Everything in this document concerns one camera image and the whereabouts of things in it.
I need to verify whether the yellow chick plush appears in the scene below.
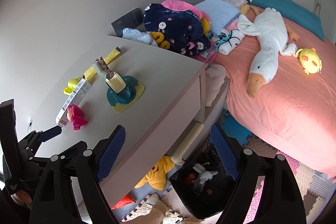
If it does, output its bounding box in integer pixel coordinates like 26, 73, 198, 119
295, 48, 322, 75

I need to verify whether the navy bunny blanket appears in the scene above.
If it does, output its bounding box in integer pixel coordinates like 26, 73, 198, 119
143, 3, 211, 56

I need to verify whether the light blue blanket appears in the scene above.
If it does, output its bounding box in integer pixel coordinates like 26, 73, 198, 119
195, 0, 240, 35

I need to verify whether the black trash bin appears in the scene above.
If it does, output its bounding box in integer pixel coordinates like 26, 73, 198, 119
169, 144, 236, 219

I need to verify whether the left hand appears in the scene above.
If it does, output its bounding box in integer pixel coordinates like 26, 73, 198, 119
11, 190, 32, 206

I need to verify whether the yellow frog toy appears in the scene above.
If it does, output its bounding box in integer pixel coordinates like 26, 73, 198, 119
63, 77, 81, 96

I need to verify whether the white goose plush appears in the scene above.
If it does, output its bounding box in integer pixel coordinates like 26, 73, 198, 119
237, 7, 299, 98

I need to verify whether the teal bed pillow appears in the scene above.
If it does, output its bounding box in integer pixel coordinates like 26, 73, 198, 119
250, 0, 325, 41

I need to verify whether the light blue baby cloth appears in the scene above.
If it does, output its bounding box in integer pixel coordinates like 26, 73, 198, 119
122, 28, 158, 47

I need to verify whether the white cartoon cloth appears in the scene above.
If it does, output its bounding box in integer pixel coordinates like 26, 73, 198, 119
211, 30, 245, 55

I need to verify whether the silver long cardboard box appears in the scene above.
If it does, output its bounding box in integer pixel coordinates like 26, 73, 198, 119
55, 79, 91, 128

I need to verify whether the pink bed sheet mattress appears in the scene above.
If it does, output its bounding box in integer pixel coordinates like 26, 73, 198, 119
216, 19, 335, 178

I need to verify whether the pink doll figure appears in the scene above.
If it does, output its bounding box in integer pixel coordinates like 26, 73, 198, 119
67, 105, 88, 131

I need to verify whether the colourful foam floor mat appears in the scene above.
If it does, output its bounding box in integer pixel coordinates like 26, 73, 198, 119
120, 108, 334, 224

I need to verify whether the cream drawer edge guard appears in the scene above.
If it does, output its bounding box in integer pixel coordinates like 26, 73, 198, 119
171, 122, 204, 166

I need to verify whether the pink fluffy cushion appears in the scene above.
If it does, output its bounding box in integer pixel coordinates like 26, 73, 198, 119
205, 64, 226, 107

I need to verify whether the grey corner guard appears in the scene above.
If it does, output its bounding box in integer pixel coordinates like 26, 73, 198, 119
92, 63, 110, 82

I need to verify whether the yellow star plush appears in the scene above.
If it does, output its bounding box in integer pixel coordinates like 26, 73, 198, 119
134, 156, 175, 191

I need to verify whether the pink blanket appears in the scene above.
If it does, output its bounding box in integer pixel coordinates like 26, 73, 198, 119
161, 0, 211, 23

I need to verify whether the black wall switch panel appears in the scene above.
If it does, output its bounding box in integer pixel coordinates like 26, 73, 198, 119
111, 8, 143, 37

